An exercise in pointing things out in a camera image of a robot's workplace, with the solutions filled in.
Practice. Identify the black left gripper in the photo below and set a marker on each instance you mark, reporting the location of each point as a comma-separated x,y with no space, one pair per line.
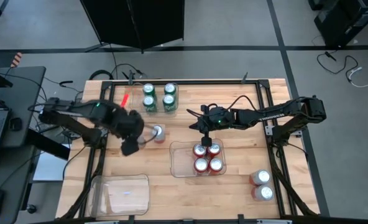
125,123

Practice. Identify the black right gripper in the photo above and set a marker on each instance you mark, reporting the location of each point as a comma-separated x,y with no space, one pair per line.
218,119

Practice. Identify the red Fanta soda can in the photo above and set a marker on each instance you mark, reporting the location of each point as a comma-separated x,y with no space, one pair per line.
199,151
216,164
201,165
215,150

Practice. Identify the clear plastic bin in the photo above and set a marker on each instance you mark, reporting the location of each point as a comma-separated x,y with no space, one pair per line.
118,193
181,158
159,93

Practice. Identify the white and red Spindrift can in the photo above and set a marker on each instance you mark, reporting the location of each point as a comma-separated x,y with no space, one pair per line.
261,177
264,193
158,130

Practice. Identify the green Sprite soda can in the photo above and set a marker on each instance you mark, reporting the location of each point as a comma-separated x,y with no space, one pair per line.
168,101
149,102
170,89
148,89

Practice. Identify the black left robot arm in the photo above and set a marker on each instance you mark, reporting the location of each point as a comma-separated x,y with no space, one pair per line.
78,109

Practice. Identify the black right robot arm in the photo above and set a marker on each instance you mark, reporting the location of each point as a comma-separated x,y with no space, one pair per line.
264,115

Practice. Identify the black desk foot bar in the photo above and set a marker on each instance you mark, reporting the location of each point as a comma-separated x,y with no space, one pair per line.
47,143

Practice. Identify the white sheet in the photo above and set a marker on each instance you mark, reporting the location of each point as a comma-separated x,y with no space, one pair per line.
47,168

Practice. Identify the black caster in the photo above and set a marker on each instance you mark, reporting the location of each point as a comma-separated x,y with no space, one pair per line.
31,209

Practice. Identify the small black mouse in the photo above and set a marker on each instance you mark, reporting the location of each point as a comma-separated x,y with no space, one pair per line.
15,124

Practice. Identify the dark grey desk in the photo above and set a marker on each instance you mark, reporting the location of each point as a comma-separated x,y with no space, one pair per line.
22,93

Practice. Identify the black backdrop panel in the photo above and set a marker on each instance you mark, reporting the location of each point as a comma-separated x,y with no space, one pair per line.
134,21

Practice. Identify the orange black striped object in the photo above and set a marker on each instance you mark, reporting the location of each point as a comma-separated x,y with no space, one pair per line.
16,59

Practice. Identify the black computer tower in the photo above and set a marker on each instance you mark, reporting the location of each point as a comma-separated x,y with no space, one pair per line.
342,21

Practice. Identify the black aluminium table frame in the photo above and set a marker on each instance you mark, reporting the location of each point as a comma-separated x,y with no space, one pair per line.
202,82

